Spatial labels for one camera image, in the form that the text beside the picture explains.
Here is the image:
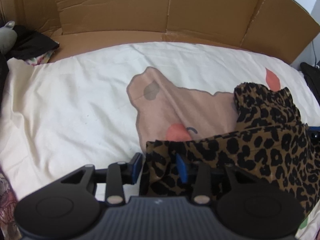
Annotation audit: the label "cream bear print blanket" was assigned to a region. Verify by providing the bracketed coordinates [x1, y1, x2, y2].
[0, 41, 320, 240]

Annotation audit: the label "leopard print skirt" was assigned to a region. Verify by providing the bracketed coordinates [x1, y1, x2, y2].
[142, 82, 315, 213]

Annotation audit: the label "black cable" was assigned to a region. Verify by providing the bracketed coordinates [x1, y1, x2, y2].
[311, 40, 320, 68]

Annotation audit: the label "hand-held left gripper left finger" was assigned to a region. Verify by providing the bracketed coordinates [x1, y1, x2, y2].
[61, 153, 144, 205]

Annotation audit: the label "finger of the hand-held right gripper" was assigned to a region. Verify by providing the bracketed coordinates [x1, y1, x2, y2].
[307, 127, 320, 147]

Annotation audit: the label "folded black clothes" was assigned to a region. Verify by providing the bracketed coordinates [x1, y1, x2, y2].
[300, 62, 320, 103]

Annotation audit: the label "creased cardboard sheet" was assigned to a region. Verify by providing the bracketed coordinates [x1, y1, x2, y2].
[0, 0, 317, 64]

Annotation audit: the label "black garment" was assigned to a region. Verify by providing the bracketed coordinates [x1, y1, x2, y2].
[0, 52, 10, 110]

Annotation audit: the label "small black cloth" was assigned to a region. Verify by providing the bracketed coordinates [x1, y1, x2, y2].
[9, 25, 60, 60]

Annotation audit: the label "grey neck pillow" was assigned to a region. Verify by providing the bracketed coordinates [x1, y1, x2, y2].
[0, 21, 18, 54]

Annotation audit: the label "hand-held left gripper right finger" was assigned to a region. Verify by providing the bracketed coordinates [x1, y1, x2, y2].
[176, 154, 253, 205]

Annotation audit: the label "colourful print cloth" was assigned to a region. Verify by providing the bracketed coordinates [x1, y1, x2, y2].
[26, 50, 55, 66]

